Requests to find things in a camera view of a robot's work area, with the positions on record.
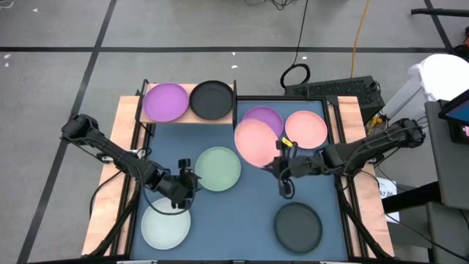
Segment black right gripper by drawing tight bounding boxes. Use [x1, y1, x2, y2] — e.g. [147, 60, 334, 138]
[264, 138, 329, 179]

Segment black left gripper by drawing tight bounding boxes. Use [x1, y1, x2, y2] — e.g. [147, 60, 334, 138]
[160, 170, 201, 210]

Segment off-white plate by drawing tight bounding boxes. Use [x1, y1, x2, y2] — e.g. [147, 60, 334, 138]
[140, 197, 192, 251]

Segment pink plate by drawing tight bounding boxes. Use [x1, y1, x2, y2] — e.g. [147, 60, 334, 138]
[234, 118, 282, 169]
[284, 110, 328, 150]

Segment purple plate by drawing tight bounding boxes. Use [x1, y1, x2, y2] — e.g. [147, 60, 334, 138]
[142, 82, 190, 123]
[241, 106, 285, 139]

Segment pale green plate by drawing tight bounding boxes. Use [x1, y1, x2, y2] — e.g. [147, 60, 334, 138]
[194, 146, 242, 192]

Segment black plate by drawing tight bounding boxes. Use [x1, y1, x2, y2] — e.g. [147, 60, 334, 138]
[189, 80, 235, 120]

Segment blue table mat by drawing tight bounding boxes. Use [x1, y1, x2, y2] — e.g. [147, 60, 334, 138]
[130, 98, 349, 262]

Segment black perforated computer case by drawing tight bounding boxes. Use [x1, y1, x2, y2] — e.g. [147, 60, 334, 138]
[284, 75, 385, 124]

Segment white printed paper sheet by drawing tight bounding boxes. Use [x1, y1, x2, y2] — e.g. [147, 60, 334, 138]
[375, 177, 401, 224]

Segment grey cabinet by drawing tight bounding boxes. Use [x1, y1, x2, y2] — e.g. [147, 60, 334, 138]
[424, 99, 469, 210]

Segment white plastic bag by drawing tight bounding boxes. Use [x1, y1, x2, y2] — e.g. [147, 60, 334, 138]
[407, 54, 469, 103]

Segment black tablet blue screen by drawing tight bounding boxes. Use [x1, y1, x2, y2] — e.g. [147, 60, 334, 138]
[437, 89, 469, 144]

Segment black bar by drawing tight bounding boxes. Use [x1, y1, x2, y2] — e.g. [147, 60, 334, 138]
[410, 7, 469, 18]

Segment wooden shelf with black frame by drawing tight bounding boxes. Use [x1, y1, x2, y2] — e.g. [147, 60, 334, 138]
[134, 78, 238, 133]

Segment black hanging cable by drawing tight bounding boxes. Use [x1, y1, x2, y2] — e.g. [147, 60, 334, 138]
[279, 0, 311, 89]

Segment yellow hanging cable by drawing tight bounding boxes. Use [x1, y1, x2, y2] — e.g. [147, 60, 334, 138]
[350, 0, 372, 78]

